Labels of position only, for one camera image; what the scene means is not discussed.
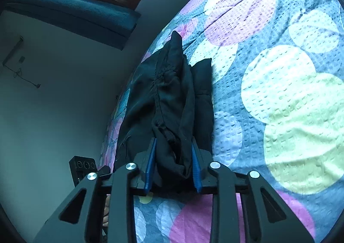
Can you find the person's left hand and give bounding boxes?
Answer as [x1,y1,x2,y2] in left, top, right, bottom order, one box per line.
[102,195,111,234]

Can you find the black wall cable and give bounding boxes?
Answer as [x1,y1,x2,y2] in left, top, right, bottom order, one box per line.
[10,66,42,90]

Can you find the black garment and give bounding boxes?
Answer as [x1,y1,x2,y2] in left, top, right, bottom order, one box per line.
[189,57,215,153]

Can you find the pastel circle print bedspread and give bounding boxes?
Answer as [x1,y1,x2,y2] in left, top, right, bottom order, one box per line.
[99,0,344,243]

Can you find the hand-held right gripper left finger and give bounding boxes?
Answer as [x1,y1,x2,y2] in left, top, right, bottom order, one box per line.
[32,137,158,243]

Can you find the blue rolled window blind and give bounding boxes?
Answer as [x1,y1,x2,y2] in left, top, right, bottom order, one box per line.
[5,0,142,50]

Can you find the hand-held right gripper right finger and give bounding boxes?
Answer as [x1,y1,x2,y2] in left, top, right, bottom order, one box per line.
[191,137,315,243]

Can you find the black zip jacket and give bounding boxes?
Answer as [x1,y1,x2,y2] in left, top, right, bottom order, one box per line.
[115,30,194,193]

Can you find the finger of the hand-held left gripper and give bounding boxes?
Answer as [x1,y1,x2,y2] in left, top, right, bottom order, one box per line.
[97,165,111,178]

